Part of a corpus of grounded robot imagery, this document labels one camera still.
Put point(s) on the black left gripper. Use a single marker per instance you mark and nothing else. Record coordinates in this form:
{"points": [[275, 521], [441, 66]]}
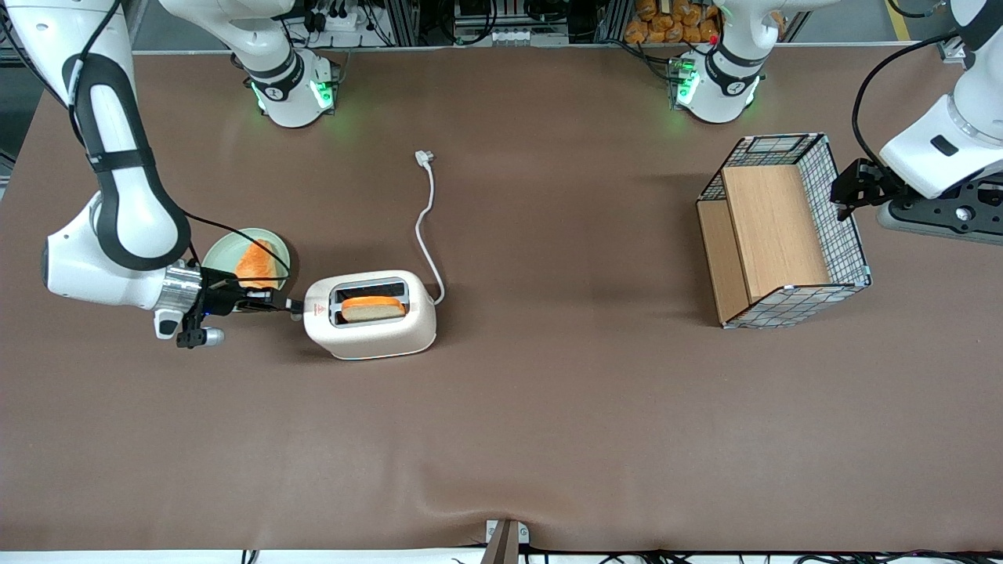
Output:
{"points": [[864, 182]]}

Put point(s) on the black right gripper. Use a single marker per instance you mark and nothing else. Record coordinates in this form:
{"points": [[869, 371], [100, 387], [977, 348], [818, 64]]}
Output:
{"points": [[217, 295]]}

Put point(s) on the white two-slot toaster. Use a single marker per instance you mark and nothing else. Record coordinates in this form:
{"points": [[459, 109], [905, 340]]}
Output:
{"points": [[376, 337]]}

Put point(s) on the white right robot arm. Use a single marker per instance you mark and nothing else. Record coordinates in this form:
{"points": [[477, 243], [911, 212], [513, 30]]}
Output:
{"points": [[125, 227]]}

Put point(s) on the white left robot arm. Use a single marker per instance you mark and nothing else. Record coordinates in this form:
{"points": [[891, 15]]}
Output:
{"points": [[721, 94]]}

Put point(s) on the orange triangular pastry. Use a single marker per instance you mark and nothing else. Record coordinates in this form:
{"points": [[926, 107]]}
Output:
{"points": [[255, 262]]}

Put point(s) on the pale green round plate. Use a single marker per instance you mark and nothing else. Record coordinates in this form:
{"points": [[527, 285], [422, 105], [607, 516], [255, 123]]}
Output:
{"points": [[227, 251]]}

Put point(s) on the toast bread slice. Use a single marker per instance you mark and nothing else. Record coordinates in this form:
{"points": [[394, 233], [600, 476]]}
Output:
{"points": [[372, 311]]}

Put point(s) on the base box with green light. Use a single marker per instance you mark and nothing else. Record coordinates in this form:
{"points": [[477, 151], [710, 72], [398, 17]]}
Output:
{"points": [[323, 94], [683, 86]]}

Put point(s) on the bag of bread rolls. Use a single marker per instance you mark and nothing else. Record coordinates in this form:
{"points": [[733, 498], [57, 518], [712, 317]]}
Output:
{"points": [[666, 27]]}

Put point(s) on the white power strip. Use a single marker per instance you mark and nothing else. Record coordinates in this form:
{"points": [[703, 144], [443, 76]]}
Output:
{"points": [[345, 22]]}

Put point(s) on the metal table clamp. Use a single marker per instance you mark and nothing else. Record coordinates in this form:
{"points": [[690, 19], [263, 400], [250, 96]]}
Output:
{"points": [[505, 544]]}

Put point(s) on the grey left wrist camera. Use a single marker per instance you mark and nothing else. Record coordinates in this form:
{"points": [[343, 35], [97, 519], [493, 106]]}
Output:
{"points": [[972, 223]]}

